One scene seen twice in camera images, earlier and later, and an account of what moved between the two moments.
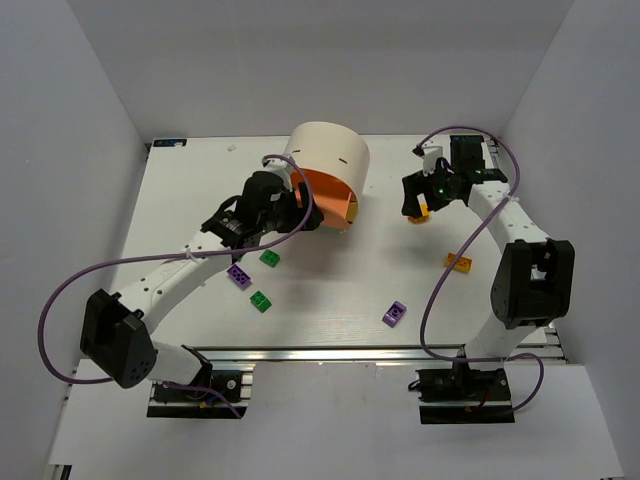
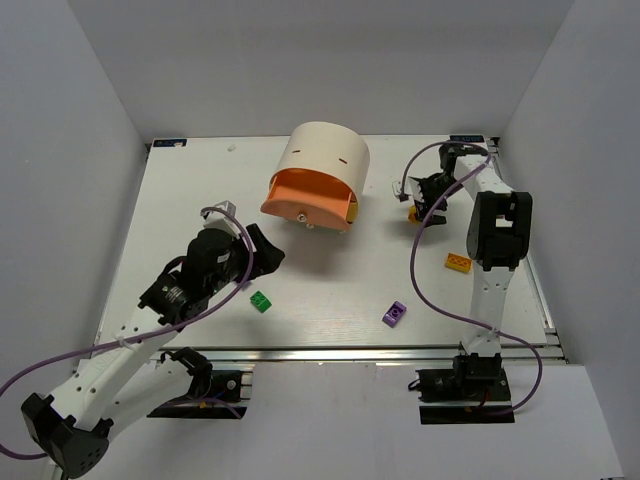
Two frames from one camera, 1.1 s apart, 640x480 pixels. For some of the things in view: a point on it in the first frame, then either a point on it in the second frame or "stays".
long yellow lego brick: [464, 263] stays
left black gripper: [298, 209] → [247, 251]
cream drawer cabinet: [333, 148] stays
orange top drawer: [329, 193] stays
